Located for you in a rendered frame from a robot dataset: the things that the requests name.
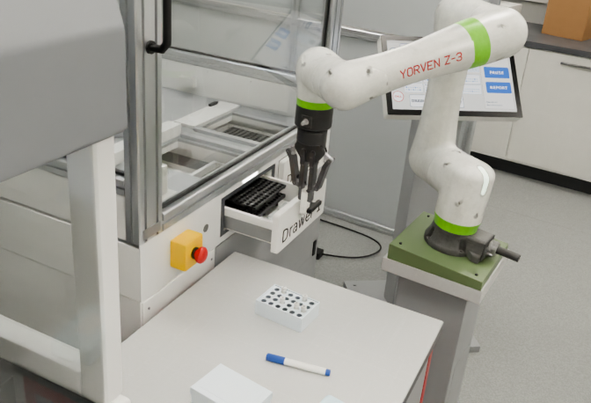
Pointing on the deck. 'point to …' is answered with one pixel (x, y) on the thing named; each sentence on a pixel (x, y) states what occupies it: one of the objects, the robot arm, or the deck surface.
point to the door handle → (163, 9)
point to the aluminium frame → (145, 140)
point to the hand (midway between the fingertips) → (305, 200)
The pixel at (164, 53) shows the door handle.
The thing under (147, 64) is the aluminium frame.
